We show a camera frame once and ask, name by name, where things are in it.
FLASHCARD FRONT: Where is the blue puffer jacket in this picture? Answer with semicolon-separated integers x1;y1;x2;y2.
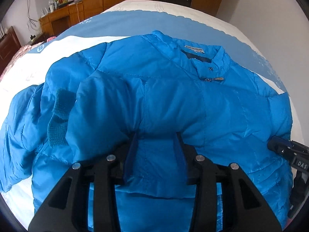
1;31;292;231

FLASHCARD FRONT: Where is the dark wooden headboard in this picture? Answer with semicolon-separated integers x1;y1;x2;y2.
0;26;21;74

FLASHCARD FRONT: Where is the wooden desk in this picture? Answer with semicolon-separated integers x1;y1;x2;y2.
39;2;85;38

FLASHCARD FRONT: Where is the pink floral quilt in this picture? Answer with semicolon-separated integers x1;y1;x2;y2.
0;36;56;81

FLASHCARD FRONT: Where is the blue and white bed sheet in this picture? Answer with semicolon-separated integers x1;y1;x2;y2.
1;1;299;231

